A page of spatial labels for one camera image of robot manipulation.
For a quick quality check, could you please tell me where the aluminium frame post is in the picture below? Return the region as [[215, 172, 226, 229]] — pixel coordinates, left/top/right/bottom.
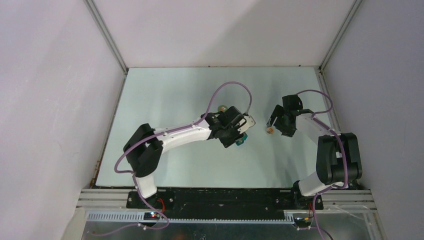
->
[[318, 0, 363, 74], [83, 0, 129, 75]]

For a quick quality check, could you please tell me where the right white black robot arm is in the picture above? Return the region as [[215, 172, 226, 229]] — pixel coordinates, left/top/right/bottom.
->
[[267, 94, 363, 209]]

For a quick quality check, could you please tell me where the purple cable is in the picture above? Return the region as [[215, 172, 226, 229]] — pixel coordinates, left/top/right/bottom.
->
[[296, 89, 350, 240], [114, 81, 253, 229]]

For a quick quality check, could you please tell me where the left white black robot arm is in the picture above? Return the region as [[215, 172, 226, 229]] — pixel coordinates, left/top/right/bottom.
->
[[123, 106, 256, 208]]

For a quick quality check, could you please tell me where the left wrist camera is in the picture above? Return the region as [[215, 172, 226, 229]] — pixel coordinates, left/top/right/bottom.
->
[[237, 114, 256, 134]]

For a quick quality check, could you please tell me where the green lidded black jar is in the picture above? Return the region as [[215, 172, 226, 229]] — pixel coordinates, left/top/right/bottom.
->
[[217, 105, 228, 113]]

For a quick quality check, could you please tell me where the aluminium frame post left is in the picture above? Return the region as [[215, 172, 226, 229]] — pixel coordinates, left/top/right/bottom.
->
[[83, 0, 129, 75]]

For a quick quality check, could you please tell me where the aluminium frame post right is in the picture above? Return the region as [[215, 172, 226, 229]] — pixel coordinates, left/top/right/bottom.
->
[[318, 0, 363, 74]]

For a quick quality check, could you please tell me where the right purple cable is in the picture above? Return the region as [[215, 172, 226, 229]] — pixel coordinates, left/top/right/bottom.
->
[[296, 89, 350, 240]]

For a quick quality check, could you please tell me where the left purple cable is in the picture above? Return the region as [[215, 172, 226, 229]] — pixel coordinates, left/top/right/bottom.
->
[[114, 81, 253, 229]]

